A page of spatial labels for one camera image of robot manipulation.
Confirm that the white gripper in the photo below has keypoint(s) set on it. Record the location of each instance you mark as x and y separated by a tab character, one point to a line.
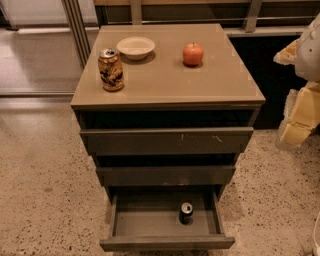
309	55

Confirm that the dark blue pepsi can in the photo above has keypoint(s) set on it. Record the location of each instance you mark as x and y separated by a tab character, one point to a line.
186	213

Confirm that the grey top drawer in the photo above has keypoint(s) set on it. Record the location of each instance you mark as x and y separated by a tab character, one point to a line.
168	141

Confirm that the grey drawer cabinet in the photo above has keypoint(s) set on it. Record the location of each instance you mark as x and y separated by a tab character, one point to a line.
161	92

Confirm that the gold patterned drink can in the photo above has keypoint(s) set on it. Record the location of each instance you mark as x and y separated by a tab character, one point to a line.
110	69

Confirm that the grey open bottom drawer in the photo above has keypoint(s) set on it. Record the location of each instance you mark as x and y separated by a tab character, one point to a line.
149	221

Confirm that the grey middle drawer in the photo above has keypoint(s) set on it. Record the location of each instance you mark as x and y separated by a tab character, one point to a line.
166	176

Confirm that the red apple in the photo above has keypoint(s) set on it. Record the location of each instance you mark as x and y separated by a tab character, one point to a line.
193	54

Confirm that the white bowl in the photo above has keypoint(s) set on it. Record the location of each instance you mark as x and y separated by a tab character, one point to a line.
136	48

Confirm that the grey metal railing frame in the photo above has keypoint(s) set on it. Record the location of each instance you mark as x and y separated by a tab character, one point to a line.
259	27

